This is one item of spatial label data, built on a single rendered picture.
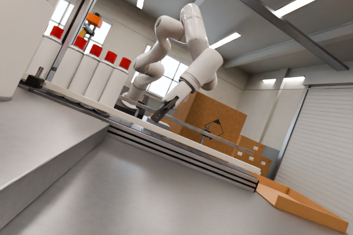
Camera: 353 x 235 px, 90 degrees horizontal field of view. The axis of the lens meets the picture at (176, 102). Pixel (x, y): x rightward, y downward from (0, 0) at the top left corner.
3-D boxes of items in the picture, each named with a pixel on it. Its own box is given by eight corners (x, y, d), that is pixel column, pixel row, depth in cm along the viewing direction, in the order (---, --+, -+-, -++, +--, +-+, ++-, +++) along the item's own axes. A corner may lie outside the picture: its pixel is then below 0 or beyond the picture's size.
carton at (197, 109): (174, 143, 82) (197, 91, 84) (165, 133, 105) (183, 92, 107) (228, 164, 89) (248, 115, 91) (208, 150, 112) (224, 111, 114)
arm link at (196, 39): (191, 47, 90) (200, 95, 74) (180, 21, 78) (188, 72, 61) (209, 41, 88) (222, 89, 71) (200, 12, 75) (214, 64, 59)
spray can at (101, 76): (76, 104, 56) (103, 46, 58) (83, 104, 62) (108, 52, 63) (91, 110, 57) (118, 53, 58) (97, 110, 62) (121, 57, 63)
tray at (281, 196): (274, 206, 56) (279, 195, 57) (234, 174, 82) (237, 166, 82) (345, 233, 61) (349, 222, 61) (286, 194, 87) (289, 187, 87)
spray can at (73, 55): (42, 91, 54) (71, 31, 55) (50, 92, 59) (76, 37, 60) (60, 98, 55) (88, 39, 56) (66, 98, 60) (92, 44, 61)
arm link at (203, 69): (188, 82, 72) (180, 68, 64) (210, 60, 73) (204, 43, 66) (203, 92, 66) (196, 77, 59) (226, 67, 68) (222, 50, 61)
